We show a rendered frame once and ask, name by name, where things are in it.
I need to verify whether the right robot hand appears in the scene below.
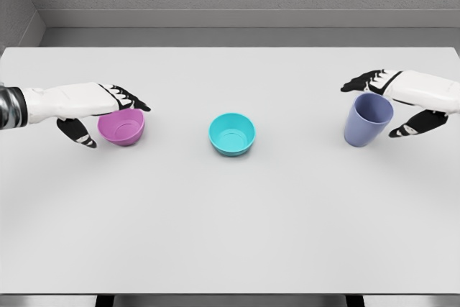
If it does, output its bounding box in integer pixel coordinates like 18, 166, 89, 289
340, 68, 450, 139

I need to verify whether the lavender blue cup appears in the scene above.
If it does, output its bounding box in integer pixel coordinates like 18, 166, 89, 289
344, 92, 395, 149

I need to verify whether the pink bowl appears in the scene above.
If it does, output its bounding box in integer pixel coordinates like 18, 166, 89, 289
97, 109, 146, 147

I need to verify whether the teal bowl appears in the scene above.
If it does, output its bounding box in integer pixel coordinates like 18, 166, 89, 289
208, 112, 257, 158

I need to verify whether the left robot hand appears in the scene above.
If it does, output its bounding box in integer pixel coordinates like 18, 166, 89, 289
52, 82, 152, 149

